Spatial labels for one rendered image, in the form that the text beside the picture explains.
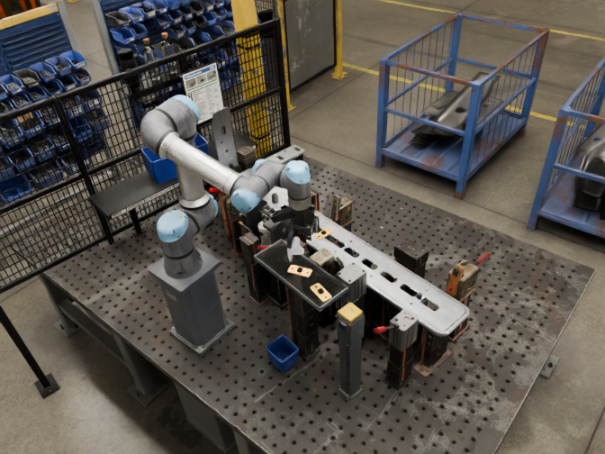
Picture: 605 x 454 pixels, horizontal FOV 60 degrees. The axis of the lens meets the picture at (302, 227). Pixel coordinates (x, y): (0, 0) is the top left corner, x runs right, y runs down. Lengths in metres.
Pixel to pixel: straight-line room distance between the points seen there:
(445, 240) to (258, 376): 1.19
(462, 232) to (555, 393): 0.98
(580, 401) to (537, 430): 0.31
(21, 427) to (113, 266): 1.02
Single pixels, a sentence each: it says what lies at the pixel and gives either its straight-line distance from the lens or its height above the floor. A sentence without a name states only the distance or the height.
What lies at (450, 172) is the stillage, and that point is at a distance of 4.19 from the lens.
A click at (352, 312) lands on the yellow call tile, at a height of 1.16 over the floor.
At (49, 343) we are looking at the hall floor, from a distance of 3.64.
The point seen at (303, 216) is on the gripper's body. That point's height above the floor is 1.43.
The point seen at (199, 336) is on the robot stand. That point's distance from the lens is 2.28.
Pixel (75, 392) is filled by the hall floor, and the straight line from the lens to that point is 3.33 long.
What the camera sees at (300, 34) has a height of 0.67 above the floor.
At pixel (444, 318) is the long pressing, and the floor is 1.00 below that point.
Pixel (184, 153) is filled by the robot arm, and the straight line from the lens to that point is 1.69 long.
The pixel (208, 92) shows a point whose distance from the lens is 2.92.
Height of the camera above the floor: 2.52
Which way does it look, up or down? 40 degrees down
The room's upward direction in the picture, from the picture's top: 4 degrees counter-clockwise
